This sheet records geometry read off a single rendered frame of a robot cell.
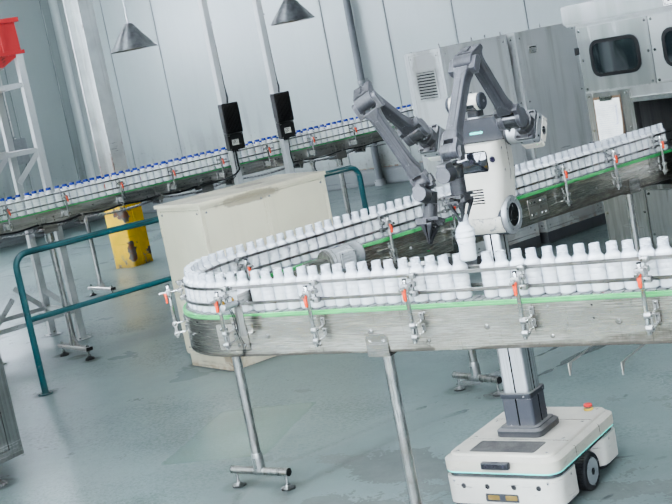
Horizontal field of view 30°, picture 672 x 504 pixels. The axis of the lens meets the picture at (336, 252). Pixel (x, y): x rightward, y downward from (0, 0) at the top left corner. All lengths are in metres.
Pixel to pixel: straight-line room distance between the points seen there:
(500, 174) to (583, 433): 1.13
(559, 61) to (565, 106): 0.41
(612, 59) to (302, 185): 2.32
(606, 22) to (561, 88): 3.17
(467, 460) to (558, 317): 1.05
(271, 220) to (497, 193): 3.88
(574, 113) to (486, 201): 6.55
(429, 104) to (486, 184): 5.64
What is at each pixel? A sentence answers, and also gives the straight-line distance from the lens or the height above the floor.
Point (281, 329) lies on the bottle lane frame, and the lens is 5.04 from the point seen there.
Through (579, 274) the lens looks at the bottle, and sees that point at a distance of 4.36.
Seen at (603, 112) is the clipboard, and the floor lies 1.27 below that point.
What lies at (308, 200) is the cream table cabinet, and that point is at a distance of 8.98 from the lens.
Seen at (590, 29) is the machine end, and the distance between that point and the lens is 8.48.
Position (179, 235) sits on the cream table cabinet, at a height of 0.96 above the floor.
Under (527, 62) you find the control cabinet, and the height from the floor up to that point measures 1.61.
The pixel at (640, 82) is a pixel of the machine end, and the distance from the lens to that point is 8.28.
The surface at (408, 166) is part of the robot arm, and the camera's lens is 4.87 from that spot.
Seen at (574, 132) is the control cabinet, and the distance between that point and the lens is 11.62.
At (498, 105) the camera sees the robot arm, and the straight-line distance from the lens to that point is 4.89.
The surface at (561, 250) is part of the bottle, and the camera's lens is 4.37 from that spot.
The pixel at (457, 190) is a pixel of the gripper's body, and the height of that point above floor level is 1.40.
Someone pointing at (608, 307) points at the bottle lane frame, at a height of 0.95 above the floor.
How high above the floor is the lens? 1.93
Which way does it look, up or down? 8 degrees down
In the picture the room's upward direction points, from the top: 11 degrees counter-clockwise
